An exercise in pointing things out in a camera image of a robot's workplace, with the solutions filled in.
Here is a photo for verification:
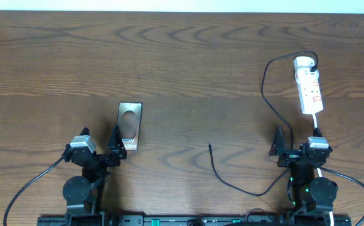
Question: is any bronze Galaxy smartphone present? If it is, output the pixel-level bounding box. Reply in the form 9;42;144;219
117;102;143;151

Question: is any black USB charging cable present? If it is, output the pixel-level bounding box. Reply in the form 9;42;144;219
208;50;319;197

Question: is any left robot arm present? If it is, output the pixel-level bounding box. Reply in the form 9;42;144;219
62;126;127;225

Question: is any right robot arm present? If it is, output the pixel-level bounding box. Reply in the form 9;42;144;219
269;127;338;225

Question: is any white charger plug adapter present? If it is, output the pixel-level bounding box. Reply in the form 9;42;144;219
294;56;316;71

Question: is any white power strip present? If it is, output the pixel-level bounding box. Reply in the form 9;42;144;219
295;67;323;115

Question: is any white power strip cord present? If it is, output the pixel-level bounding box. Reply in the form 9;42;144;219
312;113;335;226

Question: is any black left camera cable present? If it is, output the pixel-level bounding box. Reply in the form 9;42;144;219
3;156;66;226

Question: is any black camera cable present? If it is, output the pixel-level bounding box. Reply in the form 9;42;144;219
307;155;364;226
3;156;66;226

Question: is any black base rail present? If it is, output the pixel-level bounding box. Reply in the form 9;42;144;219
37;214;352;226

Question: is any black right camera cable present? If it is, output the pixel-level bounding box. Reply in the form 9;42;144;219
307;155;364;226

